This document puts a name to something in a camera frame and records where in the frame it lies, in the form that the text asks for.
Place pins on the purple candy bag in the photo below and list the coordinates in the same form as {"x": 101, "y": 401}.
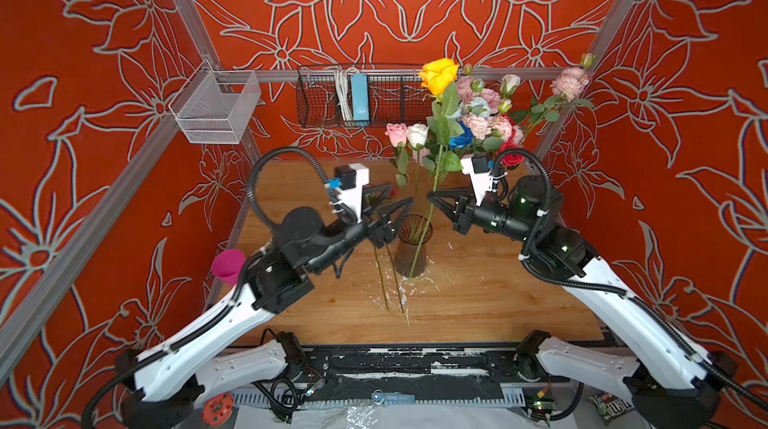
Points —
{"x": 609, "y": 407}

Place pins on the clear plastic wall bin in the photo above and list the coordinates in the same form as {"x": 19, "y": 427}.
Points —
{"x": 216, "y": 106}

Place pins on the brown ribbed glass vase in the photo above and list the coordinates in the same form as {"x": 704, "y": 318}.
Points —
{"x": 411, "y": 254}

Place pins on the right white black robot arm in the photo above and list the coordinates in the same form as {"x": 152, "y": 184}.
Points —
{"x": 670, "y": 380}

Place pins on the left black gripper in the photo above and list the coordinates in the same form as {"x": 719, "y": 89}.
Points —
{"x": 374, "y": 229}

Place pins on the single pink rose stem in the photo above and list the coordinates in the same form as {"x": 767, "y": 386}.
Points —
{"x": 397, "y": 134}

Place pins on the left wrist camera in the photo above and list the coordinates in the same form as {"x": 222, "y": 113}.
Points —
{"x": 345, "y": 191}

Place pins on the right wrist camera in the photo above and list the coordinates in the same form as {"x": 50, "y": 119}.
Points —
{"x": 479, "y": 169}

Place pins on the pink rose bunch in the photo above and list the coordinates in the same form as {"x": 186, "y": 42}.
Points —
{"x": 476, "y": 118}

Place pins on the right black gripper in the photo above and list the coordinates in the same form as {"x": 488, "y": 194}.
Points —
{"x": 460, "y": 210}

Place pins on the white pink rose stem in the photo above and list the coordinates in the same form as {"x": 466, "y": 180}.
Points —
{"x": 508, "y": 85}

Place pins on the pink plastic cup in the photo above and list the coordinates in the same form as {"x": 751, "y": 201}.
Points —
{"x": 227, "y": 266}

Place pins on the black wire wall basket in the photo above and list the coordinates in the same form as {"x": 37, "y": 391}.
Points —
{"x": 323, "y": 95}

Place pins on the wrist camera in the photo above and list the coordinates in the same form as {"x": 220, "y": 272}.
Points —
{"x": 345, "y": 191}
{"x": 479, "y": 169}

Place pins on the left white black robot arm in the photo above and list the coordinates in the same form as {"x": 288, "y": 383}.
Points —
{"x": 169, "y": 381}

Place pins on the light blue box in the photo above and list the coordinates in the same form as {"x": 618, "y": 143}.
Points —
{"x": 360, "y": 98}

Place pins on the pink double rose stem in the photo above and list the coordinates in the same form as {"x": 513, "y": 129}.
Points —
{"x": 470, "y": 88}

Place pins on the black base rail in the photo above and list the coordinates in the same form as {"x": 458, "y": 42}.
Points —
{"x": 472, "y": 374}

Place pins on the blue rose stem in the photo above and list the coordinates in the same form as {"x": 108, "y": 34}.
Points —
{"x": 463, "y": 140}

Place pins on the pale peach rose stem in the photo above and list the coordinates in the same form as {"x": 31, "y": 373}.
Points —
{"x": 381, "y": 279}

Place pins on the white cream rose stem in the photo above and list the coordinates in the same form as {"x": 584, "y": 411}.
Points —
{"x": 417, "y": 135}

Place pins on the orange rose stem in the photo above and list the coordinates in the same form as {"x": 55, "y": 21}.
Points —
{"x": 439, "y": 78}

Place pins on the large pink peony stem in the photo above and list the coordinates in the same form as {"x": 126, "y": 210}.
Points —
{"x": 501, "y": 127}

